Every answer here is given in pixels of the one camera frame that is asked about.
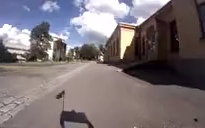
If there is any small pale building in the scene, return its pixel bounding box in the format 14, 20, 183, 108
97, 51, 106, 63

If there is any group of distant trees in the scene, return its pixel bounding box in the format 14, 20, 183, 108
67, 43, 101, 62

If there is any grey asphalt pavement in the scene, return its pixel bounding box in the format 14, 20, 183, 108
0, 61, 205, 128

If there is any leafy tree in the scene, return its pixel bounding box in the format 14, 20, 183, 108
28, 21, 54, 62

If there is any grey asphalt road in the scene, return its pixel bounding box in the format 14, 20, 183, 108
0, 62, 88, 106

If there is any long pale building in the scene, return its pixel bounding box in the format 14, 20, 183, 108
4, 45, 32, 63

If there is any grass strip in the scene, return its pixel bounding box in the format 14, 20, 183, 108
0, 61, 75, 76

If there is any tall pine tree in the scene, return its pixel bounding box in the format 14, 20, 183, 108
0, 36, 17, 64

